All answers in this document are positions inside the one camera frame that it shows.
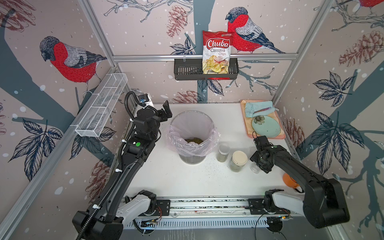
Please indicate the black wall basket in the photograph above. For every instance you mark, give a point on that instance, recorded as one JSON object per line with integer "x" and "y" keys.
{"x": 192, "y": 70}

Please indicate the red Chuba chips bag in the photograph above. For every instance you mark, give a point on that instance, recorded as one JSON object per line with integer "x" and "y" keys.
{"x": 217, "y": 48}

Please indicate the clear jar lid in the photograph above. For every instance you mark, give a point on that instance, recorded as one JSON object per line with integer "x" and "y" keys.
{"x": 252, "y": 150}

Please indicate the teal folded cloth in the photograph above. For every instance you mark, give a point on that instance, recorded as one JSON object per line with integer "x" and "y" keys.
{"x": 251, "y": 107}

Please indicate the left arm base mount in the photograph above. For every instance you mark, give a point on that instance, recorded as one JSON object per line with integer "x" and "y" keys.
{"x": 162, "y": 208}

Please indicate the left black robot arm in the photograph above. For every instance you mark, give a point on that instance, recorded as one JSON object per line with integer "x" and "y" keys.
{"x": 106, "y": 218}

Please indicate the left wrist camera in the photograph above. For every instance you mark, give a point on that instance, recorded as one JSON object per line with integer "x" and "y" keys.
{"x": 144, "y": 100}

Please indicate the orange mug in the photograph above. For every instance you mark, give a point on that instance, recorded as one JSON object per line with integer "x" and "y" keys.
{"x": 289, "y": 181}

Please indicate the beige lidded bean jar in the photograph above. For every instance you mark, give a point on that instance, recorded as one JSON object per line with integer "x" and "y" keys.
{"x": 238, "y": 161}

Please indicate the iridescent pink utensil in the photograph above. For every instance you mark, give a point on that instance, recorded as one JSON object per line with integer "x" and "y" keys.
{"x": 262, "y": 110}

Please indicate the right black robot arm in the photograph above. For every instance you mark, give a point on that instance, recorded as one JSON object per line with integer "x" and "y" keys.
{"x": 323, "y": 202}

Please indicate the tall clear bean jar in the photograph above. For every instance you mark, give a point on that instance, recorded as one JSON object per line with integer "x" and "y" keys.
{"x": 254, "y": 168}

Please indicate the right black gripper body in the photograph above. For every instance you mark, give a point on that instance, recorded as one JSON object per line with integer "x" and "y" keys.
{"x": 264, "y": 165}

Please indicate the teal plate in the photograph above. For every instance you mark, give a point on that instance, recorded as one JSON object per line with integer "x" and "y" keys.
{"x": 266, "y": 126}

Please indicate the mesh waste bin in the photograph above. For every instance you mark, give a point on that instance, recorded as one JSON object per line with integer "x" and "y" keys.
{"x": 194, "y": 119}

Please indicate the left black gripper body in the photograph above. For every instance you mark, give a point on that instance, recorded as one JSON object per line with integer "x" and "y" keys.
{"x": 160, "y": 117}

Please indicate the short clear bean jar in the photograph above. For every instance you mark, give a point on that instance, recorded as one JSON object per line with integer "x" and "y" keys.
{"x": 223, "y": 152}

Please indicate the white wire mesh shelf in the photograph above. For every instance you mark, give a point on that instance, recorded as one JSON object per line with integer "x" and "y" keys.
{"x": 99, "y": 111}

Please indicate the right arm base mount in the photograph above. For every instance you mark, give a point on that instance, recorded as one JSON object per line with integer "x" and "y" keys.
{"x": 256, "y": 207}

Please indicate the mung beans in bin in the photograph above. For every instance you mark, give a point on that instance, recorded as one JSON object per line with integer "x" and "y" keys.
{"x": 194, "y": 140}

